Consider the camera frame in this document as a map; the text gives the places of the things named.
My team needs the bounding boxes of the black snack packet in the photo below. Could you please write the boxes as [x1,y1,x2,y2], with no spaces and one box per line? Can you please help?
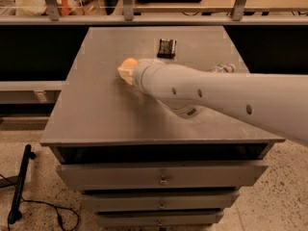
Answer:
[157,38,176,59]

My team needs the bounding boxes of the black floor cable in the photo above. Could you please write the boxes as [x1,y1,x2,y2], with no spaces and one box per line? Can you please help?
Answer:
[0,173,81,231]

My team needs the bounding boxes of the top grey drawer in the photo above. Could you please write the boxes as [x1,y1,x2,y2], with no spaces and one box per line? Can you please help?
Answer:
[57,160,268,191]

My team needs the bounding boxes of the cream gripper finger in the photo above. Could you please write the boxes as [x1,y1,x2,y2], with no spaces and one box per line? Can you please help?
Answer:
[117,65,136,86]

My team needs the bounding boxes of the grey drawer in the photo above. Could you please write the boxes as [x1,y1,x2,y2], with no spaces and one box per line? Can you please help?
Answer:
[83,191,240,212]
[57,160,268,191]
[96,211,223,227]

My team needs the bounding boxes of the grey metal drawer cabinet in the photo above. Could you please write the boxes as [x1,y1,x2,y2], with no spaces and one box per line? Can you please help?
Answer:
[41,27,278,217]

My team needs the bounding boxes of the clear plastic water bottle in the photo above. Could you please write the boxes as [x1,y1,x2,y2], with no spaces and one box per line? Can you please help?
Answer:
[209,64,235,73]

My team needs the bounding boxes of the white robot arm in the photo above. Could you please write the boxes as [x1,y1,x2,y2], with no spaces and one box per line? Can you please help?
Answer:
[117,58,308,145]

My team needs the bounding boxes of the grey metal railing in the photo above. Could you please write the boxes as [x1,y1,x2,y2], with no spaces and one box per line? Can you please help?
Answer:
[0,0,308,26]

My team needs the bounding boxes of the bottom grey drawer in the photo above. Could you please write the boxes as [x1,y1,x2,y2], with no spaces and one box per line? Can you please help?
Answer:
[96,211,223,227]

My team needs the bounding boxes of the orange fruit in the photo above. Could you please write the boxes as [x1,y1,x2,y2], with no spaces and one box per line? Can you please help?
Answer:
[121,58,139,67]

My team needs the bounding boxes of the middle grey drawer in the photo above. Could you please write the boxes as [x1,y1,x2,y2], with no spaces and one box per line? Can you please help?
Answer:
[83,191,240,212]

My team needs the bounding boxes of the black stand leg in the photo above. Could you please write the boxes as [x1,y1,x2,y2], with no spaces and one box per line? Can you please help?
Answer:
[8,144,36,224]

